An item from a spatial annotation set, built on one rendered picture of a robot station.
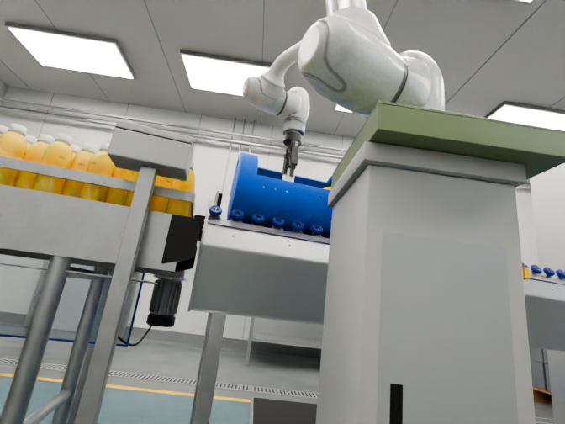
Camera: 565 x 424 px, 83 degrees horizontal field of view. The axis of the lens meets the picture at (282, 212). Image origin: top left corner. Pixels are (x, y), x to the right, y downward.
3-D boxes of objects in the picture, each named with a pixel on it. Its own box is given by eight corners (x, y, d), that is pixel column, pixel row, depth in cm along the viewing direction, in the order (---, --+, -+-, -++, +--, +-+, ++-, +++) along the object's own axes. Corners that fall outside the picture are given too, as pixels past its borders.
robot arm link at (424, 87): (460, 136, 76) (458, 59, 82) (408, 107, 68) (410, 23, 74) (404, 156, 90) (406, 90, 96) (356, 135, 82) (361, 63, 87)
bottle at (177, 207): (166, 220, 103) (178, 167, 108) (188, 224, 103) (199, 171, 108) (161, 215, 96) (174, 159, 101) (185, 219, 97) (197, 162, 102)
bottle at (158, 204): (141, 217, 102) (155, 164, 107) (163, 222, 106) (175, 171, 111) (149, 214, 97) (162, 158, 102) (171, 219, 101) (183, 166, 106)
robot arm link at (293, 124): (301, 130, 137) (300, 143, 136) (281, 125, 135) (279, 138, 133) (308, 120, 129) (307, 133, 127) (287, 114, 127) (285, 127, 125)
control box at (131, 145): (186, 170, 86) (193, 135, 89) (106, 153, 82) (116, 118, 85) (187, 182, 96) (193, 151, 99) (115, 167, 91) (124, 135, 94)
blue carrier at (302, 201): (447, 257, 128) (450, 188, 133) (230, 219, 108) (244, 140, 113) (403, 257, 155) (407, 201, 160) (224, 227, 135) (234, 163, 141)
